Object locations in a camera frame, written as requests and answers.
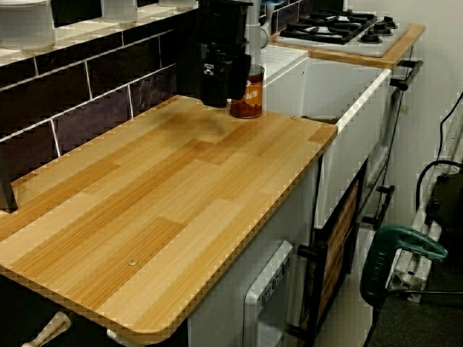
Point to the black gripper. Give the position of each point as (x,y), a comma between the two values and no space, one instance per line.
(218,54)

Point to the brown beans can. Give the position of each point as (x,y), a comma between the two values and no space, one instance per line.
(253,97)

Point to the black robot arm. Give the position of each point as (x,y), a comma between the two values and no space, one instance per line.
(224,21)

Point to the grey sink faucet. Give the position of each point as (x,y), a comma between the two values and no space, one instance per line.
(255,25)

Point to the black gas stove top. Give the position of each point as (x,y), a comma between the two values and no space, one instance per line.
(343,29)

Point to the black framed wooden door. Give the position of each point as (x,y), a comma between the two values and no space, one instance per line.
(338,246)

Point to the white kitchen cabinet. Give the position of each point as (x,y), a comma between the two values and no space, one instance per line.
(231,282)

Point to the grey dishwasher front panel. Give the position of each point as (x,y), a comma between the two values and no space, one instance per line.
(267,289)

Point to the large white plastic container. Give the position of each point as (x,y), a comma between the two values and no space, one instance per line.
(25,25)

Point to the black box device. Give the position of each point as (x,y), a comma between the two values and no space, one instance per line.
(446,202)

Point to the aluminium extrusion bar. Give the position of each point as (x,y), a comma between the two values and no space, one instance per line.
(416,253)

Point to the black vertical post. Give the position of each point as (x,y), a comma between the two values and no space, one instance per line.
(8,184)
(188,54)

